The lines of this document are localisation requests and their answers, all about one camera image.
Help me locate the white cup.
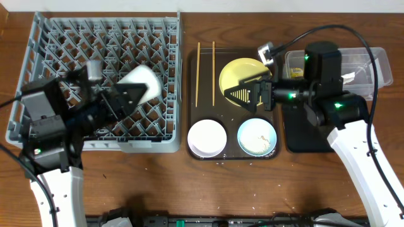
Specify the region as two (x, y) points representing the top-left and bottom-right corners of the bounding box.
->
(118, 65), (162, 105)

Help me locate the yellow round plate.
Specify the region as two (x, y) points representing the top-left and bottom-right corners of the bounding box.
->
(218, 58), (269, 95)

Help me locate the light blue bowl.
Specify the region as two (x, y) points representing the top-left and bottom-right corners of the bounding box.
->
(237, 118), (277, 157)

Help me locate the white small bowl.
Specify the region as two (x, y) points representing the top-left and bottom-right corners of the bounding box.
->
(187, 119), (227, 158)

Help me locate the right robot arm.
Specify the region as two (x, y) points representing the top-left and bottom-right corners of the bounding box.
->
(224, 41), (403, 226)

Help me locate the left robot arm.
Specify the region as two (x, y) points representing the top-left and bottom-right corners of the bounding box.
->
(20, 66), (160, 226)

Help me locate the grey dishwasher rack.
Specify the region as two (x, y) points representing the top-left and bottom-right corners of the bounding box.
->
(17, 13), (183, 153)

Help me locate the black food waste tray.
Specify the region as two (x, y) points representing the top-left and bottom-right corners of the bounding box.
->
(282, 104), (334, 153)

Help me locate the clear plastic waste bin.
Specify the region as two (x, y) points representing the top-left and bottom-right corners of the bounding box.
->
(283, 47), (393, 101)

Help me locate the yellow snack wrapper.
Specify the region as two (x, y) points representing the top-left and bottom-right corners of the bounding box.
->
(290, 67), (304, 78)

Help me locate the dark brown serving tray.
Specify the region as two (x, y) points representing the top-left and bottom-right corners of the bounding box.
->
(184, 47), (281, 161)

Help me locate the crumpled white paper napkin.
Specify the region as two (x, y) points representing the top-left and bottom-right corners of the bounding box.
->
(342, 73), (355, 84)

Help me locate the black rail at table edge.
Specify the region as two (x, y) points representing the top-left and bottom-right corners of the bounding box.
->
(85, 207), (370, 227)

